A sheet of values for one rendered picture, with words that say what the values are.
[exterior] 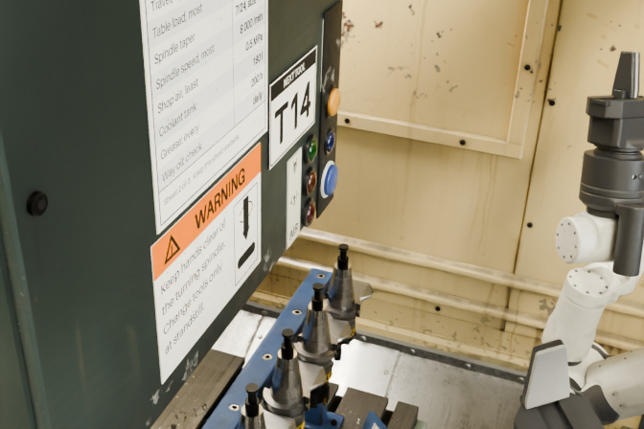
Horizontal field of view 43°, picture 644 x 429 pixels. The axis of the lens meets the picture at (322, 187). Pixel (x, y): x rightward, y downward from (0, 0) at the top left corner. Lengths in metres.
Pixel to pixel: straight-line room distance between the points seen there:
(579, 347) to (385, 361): 0.60
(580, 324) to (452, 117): 0.45
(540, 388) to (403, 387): 1.18
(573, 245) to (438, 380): 0.67
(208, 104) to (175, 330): 0.15
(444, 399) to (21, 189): 1.44
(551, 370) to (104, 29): 0.36
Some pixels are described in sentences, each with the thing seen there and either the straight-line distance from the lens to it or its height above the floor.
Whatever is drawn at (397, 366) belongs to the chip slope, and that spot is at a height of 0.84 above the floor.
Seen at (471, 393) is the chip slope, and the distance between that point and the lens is 1.76.
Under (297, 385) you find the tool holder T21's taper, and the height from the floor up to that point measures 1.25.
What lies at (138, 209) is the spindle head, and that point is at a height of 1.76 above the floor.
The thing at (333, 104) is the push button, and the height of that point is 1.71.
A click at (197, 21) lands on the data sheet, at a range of 0.49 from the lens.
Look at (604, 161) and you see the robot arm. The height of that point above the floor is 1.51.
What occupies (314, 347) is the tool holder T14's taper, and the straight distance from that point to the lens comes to 1.19.
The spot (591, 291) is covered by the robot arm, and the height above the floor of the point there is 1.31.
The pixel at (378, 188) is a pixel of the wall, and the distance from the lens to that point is 1.61.
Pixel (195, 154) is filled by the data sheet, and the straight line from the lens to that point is 0.52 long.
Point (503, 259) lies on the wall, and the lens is 1.62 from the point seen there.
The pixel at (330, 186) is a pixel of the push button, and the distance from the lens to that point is 0.77.
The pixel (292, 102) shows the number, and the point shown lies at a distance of 0.66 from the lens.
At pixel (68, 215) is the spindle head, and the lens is 0.41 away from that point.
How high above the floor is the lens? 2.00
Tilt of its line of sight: 29 degrees down
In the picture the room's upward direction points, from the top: 2 degrees clockwise
